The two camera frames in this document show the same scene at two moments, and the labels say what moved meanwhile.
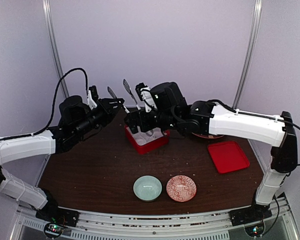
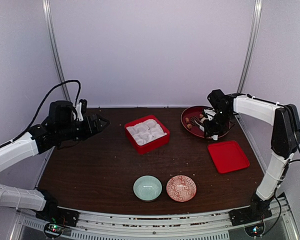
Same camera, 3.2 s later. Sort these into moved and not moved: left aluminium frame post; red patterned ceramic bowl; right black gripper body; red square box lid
Moved: right black gripper body
Not moved: red square box lid; left aluminium frame post; red patterned ceramic bowl
